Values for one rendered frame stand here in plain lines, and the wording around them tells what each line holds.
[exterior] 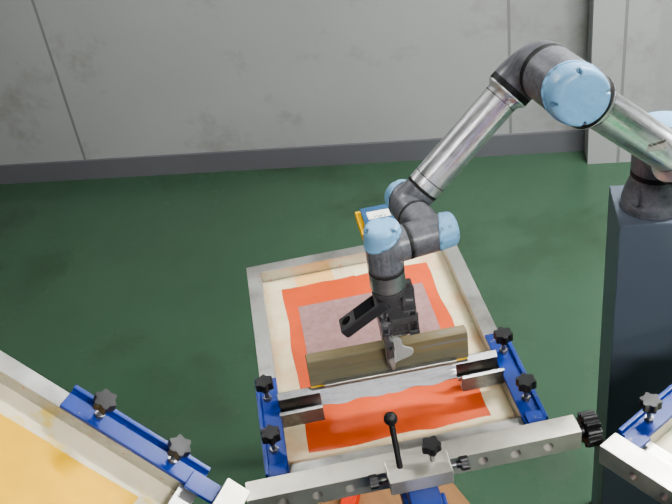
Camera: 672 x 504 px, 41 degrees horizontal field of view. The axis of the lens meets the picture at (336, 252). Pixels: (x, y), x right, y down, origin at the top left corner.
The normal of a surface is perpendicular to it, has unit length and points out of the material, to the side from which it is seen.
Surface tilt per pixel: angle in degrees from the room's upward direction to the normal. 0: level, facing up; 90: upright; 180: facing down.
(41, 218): 0
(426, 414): 0
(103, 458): 32
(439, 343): 92
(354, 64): 90
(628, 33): 90
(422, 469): 0
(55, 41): 90
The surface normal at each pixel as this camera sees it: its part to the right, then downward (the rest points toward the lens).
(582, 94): 0.18, 0.47
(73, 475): 0.38, -0.63
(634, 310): -0.11, 0.58
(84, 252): -0.13, -0.81
